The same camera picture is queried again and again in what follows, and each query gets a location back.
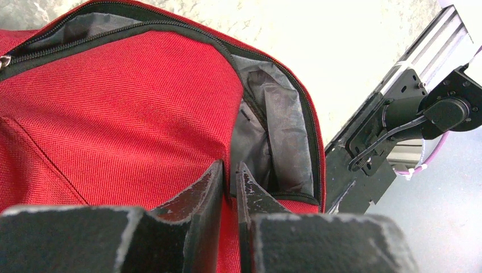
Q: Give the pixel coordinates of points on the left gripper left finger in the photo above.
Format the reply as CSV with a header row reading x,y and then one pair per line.
x,y
181,235

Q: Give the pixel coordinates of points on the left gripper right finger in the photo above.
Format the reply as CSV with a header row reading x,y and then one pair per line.
x,y
273,239

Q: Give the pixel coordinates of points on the red student backpack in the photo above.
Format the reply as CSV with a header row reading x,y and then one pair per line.
x,y
118,103

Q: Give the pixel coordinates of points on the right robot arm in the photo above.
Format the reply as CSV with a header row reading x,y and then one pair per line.
x,y
433,113

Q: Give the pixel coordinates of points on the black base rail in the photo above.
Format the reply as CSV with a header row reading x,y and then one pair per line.
x,y
353,192

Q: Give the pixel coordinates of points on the aluminium frame rail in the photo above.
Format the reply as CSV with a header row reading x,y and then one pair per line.
x,y
451,39

